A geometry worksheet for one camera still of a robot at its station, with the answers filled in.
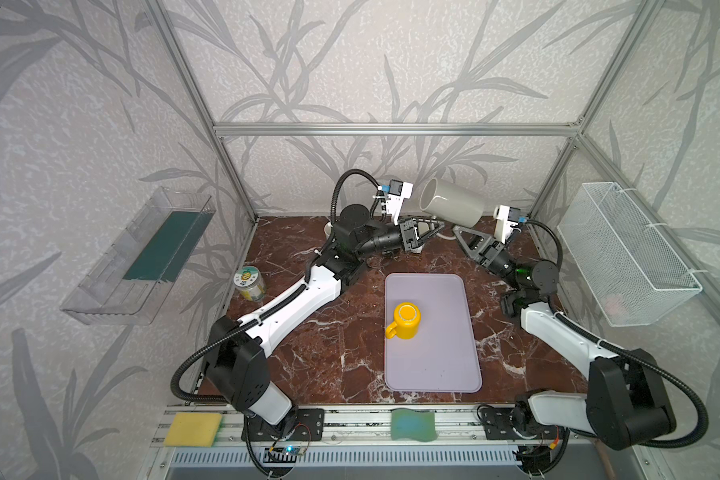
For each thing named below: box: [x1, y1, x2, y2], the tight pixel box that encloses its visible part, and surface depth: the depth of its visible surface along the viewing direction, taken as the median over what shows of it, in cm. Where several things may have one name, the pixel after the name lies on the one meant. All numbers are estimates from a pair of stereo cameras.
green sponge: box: [390, 408, 437, 442], surface depth 74 cm
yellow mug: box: [385, 302, 421, 340], surface depth 85 cm
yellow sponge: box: [164, 412, 223, 448], surface depth 74 cm
